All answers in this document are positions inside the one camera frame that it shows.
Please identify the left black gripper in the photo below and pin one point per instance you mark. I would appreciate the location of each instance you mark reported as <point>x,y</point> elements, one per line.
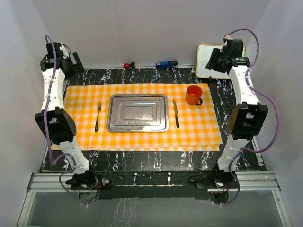
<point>76,69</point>

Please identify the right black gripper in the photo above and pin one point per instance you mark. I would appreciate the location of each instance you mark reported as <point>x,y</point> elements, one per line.
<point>212,64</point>

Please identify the orange translucent cup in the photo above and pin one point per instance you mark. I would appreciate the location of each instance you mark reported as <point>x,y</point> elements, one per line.
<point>193,95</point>

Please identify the silver fork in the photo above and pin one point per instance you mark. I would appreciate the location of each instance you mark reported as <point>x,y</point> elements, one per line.
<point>99,107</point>

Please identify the black handled table knife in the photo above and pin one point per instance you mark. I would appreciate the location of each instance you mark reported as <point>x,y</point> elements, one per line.
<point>176,113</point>

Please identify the yellow checkered tablecloth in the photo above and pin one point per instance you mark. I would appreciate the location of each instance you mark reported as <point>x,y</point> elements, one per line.
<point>198,123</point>

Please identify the silver metal tray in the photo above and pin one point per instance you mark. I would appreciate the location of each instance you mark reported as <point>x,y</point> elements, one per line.
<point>138,113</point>

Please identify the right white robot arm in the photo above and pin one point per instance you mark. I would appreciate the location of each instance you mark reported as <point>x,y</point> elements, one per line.
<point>247,117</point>

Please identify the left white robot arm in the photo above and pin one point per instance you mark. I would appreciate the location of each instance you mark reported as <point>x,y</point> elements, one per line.
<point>55,123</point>

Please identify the blue marker pen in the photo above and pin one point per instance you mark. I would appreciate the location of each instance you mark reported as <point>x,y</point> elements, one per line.
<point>167,64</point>

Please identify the red black knob tool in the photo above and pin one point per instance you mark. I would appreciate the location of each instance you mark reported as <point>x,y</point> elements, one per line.
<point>129,65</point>

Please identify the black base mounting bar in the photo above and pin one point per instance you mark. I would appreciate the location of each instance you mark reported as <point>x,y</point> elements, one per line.
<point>156,185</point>

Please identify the small whiteboard yellow frame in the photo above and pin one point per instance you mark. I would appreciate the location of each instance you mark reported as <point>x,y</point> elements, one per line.
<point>204,52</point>

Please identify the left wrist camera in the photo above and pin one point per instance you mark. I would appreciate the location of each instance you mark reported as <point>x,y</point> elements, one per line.
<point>65,51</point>

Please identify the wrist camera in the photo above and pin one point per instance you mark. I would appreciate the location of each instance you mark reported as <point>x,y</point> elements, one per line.
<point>226,38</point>
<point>65,51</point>

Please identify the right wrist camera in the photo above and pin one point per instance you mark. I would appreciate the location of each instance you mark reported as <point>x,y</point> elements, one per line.
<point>226,38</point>

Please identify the aluminium frame rail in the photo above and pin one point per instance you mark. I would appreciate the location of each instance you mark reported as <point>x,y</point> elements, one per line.
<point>247,181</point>

